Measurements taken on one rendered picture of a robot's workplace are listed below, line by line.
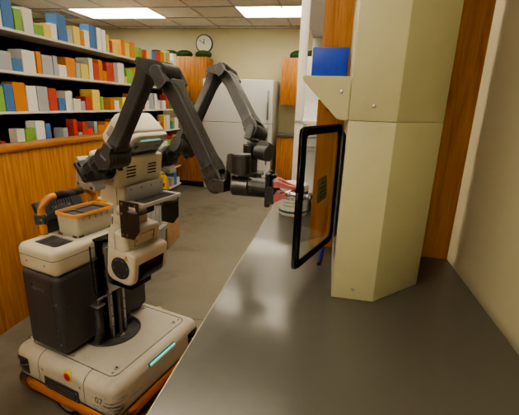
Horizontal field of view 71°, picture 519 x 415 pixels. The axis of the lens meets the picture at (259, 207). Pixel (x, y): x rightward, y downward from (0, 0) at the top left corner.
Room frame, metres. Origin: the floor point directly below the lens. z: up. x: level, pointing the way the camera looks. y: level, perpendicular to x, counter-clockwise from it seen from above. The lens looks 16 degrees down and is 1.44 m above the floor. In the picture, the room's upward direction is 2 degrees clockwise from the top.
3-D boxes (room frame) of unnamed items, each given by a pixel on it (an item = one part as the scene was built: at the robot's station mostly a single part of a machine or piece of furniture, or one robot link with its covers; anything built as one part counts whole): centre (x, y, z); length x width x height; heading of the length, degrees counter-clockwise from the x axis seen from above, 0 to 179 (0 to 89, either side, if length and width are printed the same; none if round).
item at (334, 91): (1.06, -0.18, 1.46); 0.32 x 0.11 x 0.10; 170
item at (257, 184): (1.06, 0.00, 1.20); 0.07 x 0.07 x 0.10; 78
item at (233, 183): (1.08, 0.06, 1.21); 0.07 x 0.06 x 0.07; 78
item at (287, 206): (1.68, -0.16, 1.02); 0.13 x 0.13 x 0.15
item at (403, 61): (1.02, -0.36, 1.33); 0.32 x 0.25 x 0.77; 170
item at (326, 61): (1.14, -0.19, 1.56); 0.10 x 0.10 x 0.09; 80
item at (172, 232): (3.59, 1.04, 0.14); 0.41 x 0.32 x 0.28; 176
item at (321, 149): (1.07, -0.17, 1.19); 0.30 x 0.01 x 0.40; 149
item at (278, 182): (1.05, -0.07, 1.20); 0.09 x 0.07 x 0.07; 78
